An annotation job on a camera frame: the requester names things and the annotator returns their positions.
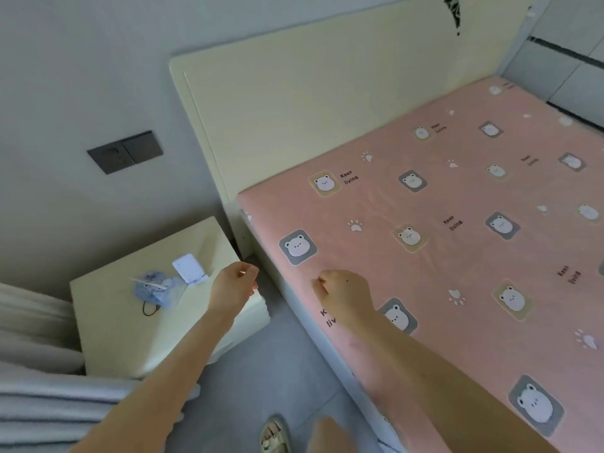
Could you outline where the person's right leg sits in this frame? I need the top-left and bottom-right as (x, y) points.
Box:
(306, 417), (362, 453)

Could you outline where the person's right forearm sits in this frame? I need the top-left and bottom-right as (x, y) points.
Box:
(344, 311), (560, 453)

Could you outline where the grey curtain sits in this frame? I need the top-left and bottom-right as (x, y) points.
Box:
(0, 281), (204, 453)

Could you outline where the person's left hand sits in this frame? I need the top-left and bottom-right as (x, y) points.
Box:
(208, 261), (262, 322)

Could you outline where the blue crumpled pouch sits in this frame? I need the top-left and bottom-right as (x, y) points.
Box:
(134, 271), (188, 308)

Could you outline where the person's left forearm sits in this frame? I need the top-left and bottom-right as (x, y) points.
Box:
(70, 306), (237, 453)

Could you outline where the beige strap sandal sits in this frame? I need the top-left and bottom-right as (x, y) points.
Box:
(260, 417), (292, 453)

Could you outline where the dark wall switch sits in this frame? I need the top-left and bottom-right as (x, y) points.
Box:
(87, 131), (164, 176)

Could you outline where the cream nightstand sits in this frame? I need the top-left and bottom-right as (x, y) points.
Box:
(69, 216), (272, 378)

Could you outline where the pink bear print bedsheet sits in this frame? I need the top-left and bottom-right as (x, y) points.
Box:
(236, 75), (604, 453)

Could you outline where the white wardrobe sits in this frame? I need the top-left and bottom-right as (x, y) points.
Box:
(500, 0), (604, 128)

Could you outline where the person's right hand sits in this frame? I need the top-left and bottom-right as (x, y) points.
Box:
(312, 269), (379, 329)

